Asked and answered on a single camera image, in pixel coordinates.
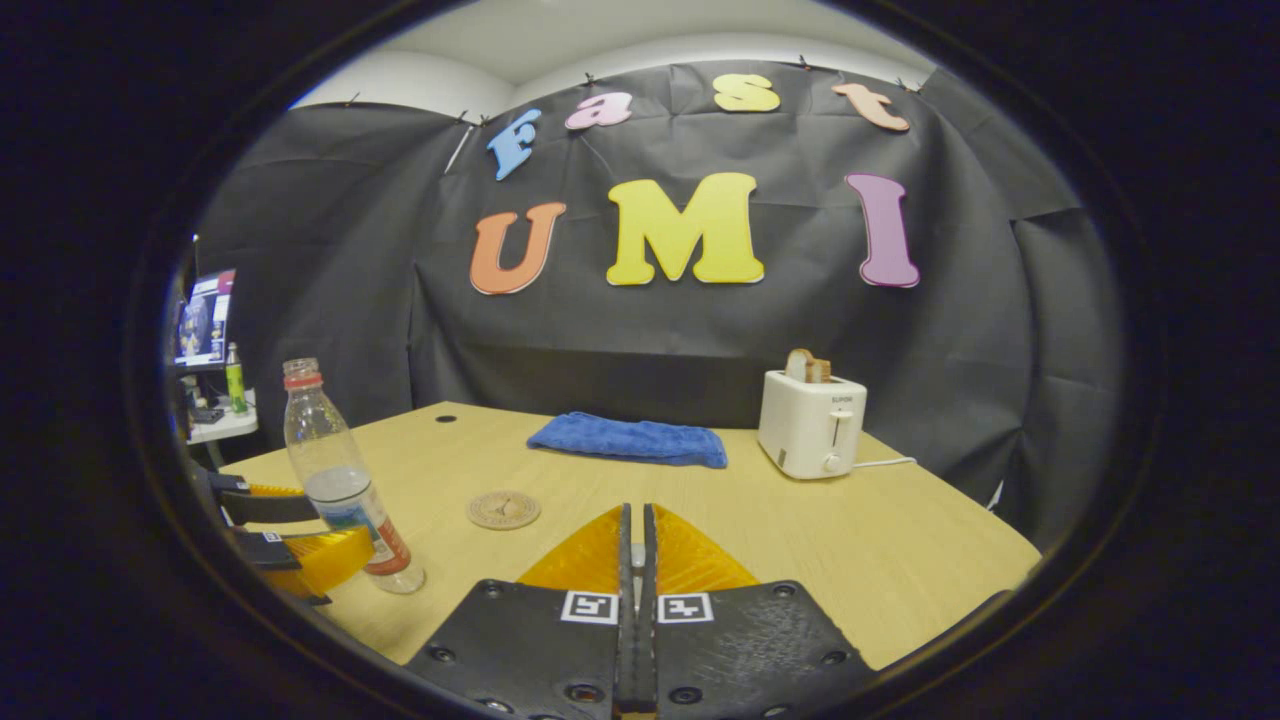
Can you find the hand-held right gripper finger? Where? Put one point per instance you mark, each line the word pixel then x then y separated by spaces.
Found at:
pixel 648 650
pixel 626 640

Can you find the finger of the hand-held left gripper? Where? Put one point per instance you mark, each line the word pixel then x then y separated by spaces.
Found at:
pixel 310 560
pixel 265 508

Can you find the white teacup lid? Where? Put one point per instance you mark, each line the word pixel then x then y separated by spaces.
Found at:
pixel 637 555

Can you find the clear plastic water bottle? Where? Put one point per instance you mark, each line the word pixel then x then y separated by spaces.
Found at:
pixel 330 440

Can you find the round wooden coaster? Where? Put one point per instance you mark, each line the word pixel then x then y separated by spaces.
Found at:
pixel 503 510

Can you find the green drink bottle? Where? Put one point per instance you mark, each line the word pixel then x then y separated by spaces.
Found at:
pixel 235 385

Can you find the white side table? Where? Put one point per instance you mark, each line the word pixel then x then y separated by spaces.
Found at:
pixel 228 427

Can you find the small black keyboard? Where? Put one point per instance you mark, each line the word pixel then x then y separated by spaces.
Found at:
pixel 206 414

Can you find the computer monitor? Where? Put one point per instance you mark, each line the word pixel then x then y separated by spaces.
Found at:
pixel 205 318

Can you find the blue folded towel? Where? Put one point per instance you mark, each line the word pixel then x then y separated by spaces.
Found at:
pixel 630 440

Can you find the white toaster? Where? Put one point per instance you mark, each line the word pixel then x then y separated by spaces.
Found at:
pixel 805 425

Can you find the toasted bread slice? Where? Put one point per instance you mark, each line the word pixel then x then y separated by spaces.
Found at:
pixel 805 366

